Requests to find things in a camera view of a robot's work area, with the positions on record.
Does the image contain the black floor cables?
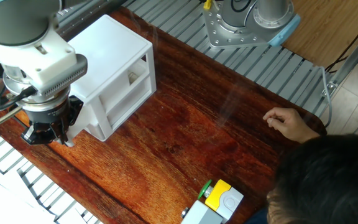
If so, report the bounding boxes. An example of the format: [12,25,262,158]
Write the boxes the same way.
[324,12,358,75]

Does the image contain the grey aluminium rail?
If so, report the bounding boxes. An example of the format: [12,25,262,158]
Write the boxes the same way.
[54,0,127,35]

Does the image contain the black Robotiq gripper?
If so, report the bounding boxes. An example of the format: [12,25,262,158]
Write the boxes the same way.
[20,95,85,146]

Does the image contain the glossy wood grain table mat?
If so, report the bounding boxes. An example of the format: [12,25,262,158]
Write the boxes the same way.
[0,7,328,224]

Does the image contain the white grey push-button box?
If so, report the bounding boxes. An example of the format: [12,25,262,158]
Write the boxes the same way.
[180,200,226,224]

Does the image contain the white plastic drawer cabinet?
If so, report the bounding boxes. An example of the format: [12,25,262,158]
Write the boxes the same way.
[67,14,157,142]

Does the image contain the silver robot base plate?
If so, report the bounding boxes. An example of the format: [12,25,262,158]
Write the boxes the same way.
[201,1,272,50]

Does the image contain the white paper sheet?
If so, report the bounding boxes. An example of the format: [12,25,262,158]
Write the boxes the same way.
[0,157,56,224]

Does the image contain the yellow box with green button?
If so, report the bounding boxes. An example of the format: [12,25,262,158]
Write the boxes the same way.
[197,179,245,223]

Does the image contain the person in dark blue jacket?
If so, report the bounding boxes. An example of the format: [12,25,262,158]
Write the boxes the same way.
[244,133,358,224]

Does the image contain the person's right hand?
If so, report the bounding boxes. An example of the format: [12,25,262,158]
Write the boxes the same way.
[262,106,321,144]

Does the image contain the aluminium frame leg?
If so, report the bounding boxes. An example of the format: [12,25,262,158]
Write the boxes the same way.
[323,20,358,98]

